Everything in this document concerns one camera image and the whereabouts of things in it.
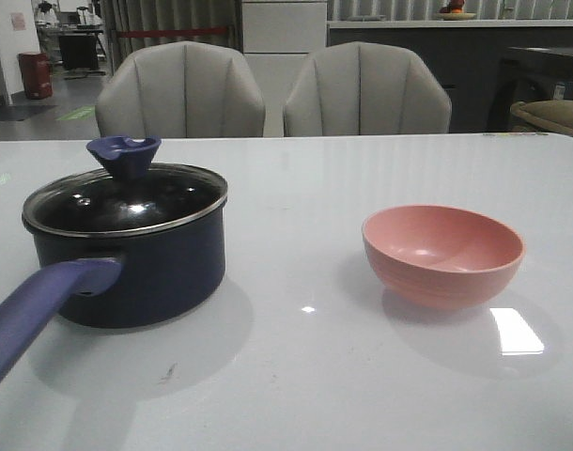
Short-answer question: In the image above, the grey curtain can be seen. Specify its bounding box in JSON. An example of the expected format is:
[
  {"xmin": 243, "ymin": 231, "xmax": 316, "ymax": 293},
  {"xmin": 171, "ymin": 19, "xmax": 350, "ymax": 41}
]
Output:
[{"xmin": 101, "ymin": 0, "xmax": 242, "ymax": 70}]

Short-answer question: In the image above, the glass lid with blue knob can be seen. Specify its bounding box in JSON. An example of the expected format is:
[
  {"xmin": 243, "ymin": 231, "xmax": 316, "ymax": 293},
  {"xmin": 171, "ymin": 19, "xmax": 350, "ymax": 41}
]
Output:
[{"xmin": 23, "ymin": 135, "xmax": 227, "ymax": 238}]

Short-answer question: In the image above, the left grey upholstered chair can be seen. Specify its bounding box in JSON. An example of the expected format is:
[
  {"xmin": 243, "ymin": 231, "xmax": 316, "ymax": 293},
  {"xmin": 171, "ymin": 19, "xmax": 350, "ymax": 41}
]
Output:
[{"xmin": 95, "ymin": 41, "xmax": 266, "ymax": 138}]

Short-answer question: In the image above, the right grey upholstered chair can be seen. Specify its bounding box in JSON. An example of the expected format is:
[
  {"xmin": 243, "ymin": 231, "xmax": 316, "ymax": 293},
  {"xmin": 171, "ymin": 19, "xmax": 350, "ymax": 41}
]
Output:
[{"xmin": 283, "ymin": 41, "xmax": 452, "ymax": 137}]

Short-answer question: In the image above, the fruit plate on counter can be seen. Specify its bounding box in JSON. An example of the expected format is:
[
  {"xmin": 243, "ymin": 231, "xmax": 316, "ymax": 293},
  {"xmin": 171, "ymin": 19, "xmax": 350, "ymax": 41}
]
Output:
[{"xmin": 435, "ymin": 0, "xmax": 476, "ymax": 21}]

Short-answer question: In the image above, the dark blue saucepan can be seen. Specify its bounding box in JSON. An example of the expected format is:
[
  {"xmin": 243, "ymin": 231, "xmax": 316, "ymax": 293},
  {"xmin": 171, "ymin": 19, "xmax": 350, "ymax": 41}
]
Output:
[{"xmin": 0, "ymin": 163, "xmax": 229, "ymax": 398}]

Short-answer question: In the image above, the dark side table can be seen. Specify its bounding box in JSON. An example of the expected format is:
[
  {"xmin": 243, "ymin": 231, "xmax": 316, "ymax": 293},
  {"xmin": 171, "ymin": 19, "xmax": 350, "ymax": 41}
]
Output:
[{"xmin": 487, "ymin": 47, "xmax": 573, "ymax": 132}]

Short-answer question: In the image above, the red bin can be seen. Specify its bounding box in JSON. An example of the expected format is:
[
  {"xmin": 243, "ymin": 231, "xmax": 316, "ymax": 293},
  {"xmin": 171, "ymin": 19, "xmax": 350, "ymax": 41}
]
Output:
[{"xmin": 18, "ymin": 52, "xmax": 53, "ymax": 100}]

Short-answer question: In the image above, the tan cushion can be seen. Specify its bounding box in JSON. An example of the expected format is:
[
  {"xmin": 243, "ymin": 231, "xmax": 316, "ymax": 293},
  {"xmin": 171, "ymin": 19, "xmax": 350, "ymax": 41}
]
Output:
[{"xmin": 510, "ymin": 100, "xmax": 573, "ymax": 137}]

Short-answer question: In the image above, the black desk in background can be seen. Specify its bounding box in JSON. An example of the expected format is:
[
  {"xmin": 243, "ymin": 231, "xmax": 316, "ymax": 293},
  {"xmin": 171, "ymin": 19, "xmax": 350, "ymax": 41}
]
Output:
[{"xmin": 37, "ymin": 25, "xmax": 106, "ymax": 72}]

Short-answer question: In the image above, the grey upholstered chair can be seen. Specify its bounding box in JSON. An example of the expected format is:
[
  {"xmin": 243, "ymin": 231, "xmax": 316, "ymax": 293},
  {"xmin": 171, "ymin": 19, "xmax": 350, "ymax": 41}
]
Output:
[
  {"xmin": 95, "ymin": 41, "xmax": 266, "ymax": 138},
  {"xmin": 283, "ymin": 41, "xmax": 452, "ymax": 137}
]

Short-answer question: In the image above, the pink bowl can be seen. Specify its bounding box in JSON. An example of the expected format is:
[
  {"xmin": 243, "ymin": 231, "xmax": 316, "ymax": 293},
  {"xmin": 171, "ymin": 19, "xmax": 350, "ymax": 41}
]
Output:
[{"xmin": 362, "ymin": 205, "xmax": 526, "ymax": 310}]

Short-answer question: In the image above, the white drawer cabinet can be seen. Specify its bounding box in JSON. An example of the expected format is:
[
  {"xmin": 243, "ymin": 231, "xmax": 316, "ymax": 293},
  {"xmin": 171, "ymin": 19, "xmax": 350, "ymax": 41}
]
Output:
[{"xmin": 241, "ymin": 1, "xmax": 328, "ymax": 137}]

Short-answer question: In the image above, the red barrier belt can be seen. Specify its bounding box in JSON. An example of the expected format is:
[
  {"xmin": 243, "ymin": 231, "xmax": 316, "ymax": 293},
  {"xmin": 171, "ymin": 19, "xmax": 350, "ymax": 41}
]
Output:
[{"xmin": 116, "ymin": 26, "xmax": 231, "ymax": 39}]

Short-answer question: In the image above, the dark kitchen counter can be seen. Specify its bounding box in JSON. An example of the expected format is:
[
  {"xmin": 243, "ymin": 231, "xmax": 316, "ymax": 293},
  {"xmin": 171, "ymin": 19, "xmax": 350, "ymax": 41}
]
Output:
[{"xmin": 327, "ymin": 19, "xmax": 573, "ymax": 132}]

